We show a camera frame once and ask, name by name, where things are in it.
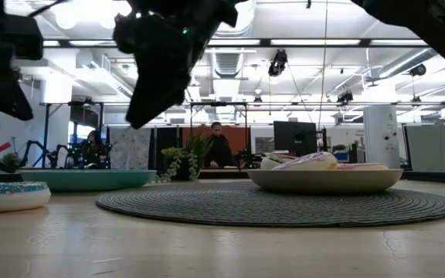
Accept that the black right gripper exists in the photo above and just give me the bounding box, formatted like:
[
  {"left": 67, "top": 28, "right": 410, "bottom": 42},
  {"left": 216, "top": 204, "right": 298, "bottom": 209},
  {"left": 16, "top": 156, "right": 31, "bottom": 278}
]
[{"left": 112, "top": 0, "right": 239, "bottom": 131}]

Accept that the patterned grey curtain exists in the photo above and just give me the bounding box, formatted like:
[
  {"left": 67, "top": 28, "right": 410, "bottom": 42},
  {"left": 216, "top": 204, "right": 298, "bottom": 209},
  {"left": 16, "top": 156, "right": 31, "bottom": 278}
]
[{"left": 108, "top": 126, "right": 153, "bottom": 170}]

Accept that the small background potted plant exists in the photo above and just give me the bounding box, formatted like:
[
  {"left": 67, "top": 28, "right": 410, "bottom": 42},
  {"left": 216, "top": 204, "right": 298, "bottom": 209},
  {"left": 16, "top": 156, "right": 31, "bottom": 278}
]
[{"left": 1, "top": 152, "right": 22, "bottom": 169}]

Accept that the green potted plant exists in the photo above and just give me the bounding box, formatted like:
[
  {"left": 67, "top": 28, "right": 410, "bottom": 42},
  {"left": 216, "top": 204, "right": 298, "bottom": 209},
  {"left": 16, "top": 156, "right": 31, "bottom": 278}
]
[{"left": 156, "top": 134, "right": 214, "bottom": 183}]

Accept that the person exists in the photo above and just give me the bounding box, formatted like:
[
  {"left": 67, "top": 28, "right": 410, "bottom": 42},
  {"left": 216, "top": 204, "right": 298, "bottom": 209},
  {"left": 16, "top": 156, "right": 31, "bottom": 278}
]
[
  {"left": 204, "top": 121, "right": 238, "bottom": 169},
  {"left": 78, "top": 129, "right": 107, "bottom": 168}
]

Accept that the orange partition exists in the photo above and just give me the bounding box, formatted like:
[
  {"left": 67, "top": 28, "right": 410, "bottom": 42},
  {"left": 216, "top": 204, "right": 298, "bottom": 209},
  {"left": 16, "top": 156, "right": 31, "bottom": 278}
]
[{"left": 182, "top": 125, "right": 251, "bottom": 170}]

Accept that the white donut with blue sprinkles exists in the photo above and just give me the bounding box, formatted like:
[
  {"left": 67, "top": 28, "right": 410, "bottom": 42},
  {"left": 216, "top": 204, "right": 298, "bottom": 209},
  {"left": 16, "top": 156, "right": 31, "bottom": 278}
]
[{"left": 0, "top": 181, "right": 52, "bottom": 214}]

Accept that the teal plate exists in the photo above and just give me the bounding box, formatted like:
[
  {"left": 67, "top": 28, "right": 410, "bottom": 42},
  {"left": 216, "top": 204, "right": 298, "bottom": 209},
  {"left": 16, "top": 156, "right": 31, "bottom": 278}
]
[{"left": 19, "top": 168, "right": 158, "bottom": 193}]

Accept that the white donut with dark icing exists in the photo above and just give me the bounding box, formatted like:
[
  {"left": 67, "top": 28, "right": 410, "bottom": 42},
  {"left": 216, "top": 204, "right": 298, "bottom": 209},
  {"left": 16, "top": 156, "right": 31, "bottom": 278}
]
[{"left": 260, "top": 154, "right": 299, "bottom": 171}]

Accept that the round grey woven placemat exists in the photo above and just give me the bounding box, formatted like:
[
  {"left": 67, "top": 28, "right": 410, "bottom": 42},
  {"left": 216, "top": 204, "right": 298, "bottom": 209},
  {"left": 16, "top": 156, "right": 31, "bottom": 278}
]
[{"left": 94, "top": 180, "right": 445, "bottom": 229}]

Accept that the black computer monitor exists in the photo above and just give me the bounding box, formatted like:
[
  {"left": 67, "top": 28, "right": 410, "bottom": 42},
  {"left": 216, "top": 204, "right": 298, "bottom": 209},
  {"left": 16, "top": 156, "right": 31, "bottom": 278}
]
[{"left": 273, "top": 120, "right": 318, "bottom": 158}]

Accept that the beige plate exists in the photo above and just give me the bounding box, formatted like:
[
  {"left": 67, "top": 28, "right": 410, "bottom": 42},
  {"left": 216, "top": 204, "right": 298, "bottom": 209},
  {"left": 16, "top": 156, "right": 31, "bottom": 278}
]
[{"left": 246, "top": 168, "right": 404, "bottom": 195}]

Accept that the black ceiling lamp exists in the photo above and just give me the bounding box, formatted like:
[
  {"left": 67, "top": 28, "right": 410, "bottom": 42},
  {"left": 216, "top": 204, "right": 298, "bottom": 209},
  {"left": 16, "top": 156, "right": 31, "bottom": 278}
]
[
  {"left": 336, "top": 91, "right": 355, "bottom": 105},
  {"left": 408, "top": 63, "right": 428, "bottom": 77}
]

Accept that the pink iced donut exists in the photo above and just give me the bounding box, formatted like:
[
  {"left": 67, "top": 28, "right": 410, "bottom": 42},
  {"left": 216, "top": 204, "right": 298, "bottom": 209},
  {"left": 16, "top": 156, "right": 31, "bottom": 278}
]
[{"left": 336, "top": 162, "right": 389, "bottom": 171}]

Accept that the white pillar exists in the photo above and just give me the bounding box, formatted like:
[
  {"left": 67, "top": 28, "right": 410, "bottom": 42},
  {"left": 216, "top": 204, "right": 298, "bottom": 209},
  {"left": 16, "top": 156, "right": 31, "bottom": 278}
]
[{"left": 362, "top": 104, "right": 402, "bottom": 170}]

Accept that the green partition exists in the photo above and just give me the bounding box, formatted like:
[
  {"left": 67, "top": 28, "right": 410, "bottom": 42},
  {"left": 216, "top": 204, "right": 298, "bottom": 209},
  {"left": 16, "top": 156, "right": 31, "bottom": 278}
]
[{"left": 402, "top": 123, "right": 445, "bottom": 173}]

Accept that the black metal stand frame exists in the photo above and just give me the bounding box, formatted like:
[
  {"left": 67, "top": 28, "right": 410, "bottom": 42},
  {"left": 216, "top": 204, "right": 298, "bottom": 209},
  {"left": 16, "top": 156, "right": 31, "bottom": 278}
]
[{"left": 189, "top": 101, "right": 249, "bottom": 171}]

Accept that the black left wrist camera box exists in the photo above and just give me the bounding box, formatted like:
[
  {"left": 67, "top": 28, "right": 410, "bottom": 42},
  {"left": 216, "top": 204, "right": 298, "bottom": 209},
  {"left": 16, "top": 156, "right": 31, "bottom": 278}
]
[{"left": 0, "top": 14, "right": 45, "bottom": 62}]

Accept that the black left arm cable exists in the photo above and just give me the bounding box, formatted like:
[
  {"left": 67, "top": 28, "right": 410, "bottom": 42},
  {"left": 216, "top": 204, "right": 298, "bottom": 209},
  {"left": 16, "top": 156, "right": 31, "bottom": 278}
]
[{"left": 29, "top": 0, "right": 67, "bottom": 19}]

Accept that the black overhead camera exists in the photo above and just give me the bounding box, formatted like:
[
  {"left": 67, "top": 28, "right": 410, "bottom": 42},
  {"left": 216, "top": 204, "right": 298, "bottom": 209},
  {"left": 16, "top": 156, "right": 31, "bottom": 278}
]
[{"left": 267, "top": 49, "right": 289, "bottom": 77}]

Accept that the black frame bar with lights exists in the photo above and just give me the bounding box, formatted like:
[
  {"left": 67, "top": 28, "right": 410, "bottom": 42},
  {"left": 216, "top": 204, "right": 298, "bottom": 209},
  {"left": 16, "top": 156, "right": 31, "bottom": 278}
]
[{"left": 42, "top": 37, "right": 430, "bottom": 49}]

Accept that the thin hanging cable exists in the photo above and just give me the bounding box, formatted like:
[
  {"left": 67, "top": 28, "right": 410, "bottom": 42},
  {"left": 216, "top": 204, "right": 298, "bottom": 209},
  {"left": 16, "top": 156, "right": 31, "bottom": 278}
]
[{"left": 317, "top": 0, "right": 330, "bottom": 131}]

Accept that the black table edge rail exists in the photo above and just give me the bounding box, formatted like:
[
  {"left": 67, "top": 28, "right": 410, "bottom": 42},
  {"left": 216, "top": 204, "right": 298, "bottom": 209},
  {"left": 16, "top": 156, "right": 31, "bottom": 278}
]
[{"left": 0, "top": 168, "right": 445, "bottom": 185}]

